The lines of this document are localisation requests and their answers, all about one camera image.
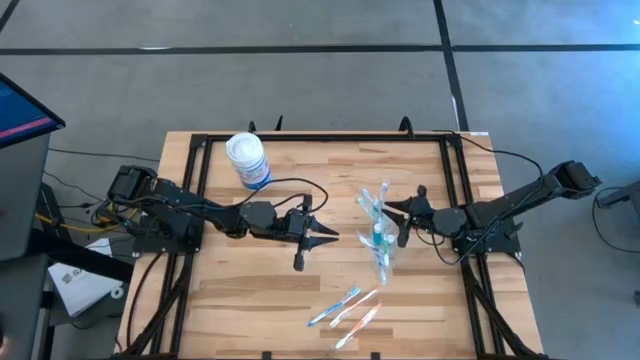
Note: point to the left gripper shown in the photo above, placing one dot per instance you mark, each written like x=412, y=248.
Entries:
x=295, y=225

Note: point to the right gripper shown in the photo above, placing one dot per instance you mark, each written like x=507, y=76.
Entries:
x=422, y=222

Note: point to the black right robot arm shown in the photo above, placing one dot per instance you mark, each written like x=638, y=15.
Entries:
x=525, y=192

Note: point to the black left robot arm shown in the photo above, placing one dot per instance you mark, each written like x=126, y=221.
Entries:
x=175, y=195

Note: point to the clear acrylic organizer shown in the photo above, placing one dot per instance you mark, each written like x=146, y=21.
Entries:
x=396, y=235

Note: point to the white disinfecting wipes canister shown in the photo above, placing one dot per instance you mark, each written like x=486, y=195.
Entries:
x=245, y=150

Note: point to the grey stand leg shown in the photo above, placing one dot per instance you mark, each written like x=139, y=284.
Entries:
x=625, y=195

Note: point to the white paper box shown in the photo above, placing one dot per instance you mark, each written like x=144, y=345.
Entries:
x=80, y=285

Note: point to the dark grey desk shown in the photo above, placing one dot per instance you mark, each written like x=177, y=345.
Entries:
x=20, y=310

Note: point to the blue screen monitor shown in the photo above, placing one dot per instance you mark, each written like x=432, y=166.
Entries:
x=20, y=115

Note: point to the black aluminium table frame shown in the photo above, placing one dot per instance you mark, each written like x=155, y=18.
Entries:
x=325, y=136

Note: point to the black desk leg frame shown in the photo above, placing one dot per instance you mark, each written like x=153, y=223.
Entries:
x=75, y=255

